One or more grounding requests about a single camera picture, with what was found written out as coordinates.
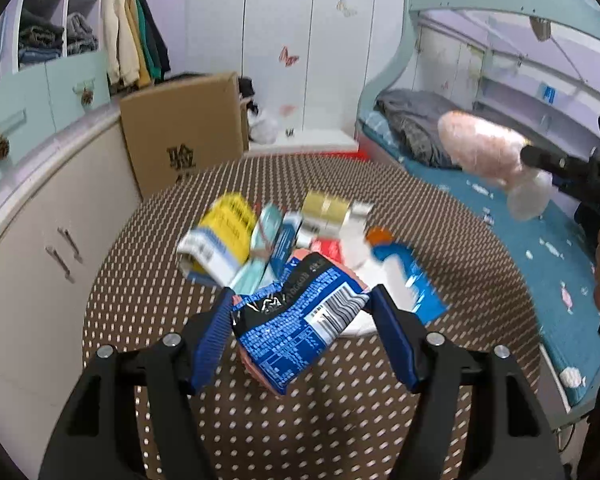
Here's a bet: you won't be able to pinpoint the small white box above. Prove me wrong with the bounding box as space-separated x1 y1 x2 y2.
346 202 374 227

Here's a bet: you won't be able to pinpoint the red and white packet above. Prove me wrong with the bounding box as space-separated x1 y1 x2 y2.
309 236 347 262

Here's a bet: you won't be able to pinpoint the round dotted brown table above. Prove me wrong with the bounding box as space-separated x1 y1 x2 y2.
82 152 543 480

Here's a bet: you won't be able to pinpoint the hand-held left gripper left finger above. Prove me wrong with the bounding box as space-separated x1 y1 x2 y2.
39 287 236 480

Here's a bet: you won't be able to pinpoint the teal quilted bed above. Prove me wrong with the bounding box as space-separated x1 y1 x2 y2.
356 110 600 407

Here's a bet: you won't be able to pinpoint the beige cabinet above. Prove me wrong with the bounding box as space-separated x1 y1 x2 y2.
0 104 144 413

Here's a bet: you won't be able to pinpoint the large cardboard box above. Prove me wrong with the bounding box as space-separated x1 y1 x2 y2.
119 72 246 199

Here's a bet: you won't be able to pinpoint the red bench with white top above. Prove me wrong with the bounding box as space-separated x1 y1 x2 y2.
249 127 369 162

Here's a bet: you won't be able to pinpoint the blue snack packet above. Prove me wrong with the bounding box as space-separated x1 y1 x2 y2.
229 252 372 397

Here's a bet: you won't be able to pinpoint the grey blanket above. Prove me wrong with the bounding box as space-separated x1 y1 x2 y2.
374 88 463 169

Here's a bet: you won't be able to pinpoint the black hanging garment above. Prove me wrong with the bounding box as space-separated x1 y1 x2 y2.
139 0 172 81

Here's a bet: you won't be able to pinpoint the blue and white packet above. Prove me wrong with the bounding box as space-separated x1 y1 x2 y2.
365 226 449 324

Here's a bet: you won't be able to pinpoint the yellow hanging garment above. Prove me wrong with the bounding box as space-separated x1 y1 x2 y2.
125 0 154 88

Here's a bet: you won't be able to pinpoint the teal drawer cabinet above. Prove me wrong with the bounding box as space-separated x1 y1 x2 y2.
0 51 112 211

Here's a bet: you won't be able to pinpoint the white plastic bag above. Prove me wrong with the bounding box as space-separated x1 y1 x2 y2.
247 105 282 144

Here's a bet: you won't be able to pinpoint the folded grey clothes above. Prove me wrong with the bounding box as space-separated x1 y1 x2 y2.
66 11 100 56

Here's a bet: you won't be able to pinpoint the white shelf unit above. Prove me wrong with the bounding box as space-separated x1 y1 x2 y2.
15 0 148 75

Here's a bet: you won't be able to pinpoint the stack of folded jeans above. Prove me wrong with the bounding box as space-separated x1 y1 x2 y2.
18 9 66 64

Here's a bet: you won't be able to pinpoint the teal medicine box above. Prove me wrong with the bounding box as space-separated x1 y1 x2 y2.
229 202 307 297

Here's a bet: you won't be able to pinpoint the green hanging garment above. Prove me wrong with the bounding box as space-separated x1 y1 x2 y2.
134 0 162 78

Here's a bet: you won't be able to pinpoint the pink plastic bag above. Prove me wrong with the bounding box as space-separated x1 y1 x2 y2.
437 110 554 222

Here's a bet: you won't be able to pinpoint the yellow and white box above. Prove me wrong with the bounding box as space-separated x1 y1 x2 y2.
176 193 259 286

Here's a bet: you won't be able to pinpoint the white wardrobe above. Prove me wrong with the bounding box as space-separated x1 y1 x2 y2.
184 0 407 133

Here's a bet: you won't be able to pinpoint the gold box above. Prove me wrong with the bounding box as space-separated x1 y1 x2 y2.
299 190 354 237

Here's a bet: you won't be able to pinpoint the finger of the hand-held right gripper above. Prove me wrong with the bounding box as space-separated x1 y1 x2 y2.
521 145 576 181

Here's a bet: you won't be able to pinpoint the lavender wall shelf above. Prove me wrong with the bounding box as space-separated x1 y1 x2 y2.
472 55 600 133

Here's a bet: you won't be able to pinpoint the cream hanging jacket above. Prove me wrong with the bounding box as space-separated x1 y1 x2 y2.
101 0 142 97

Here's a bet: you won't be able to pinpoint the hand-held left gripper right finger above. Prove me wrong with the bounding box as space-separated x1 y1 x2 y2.
370 285 566 480

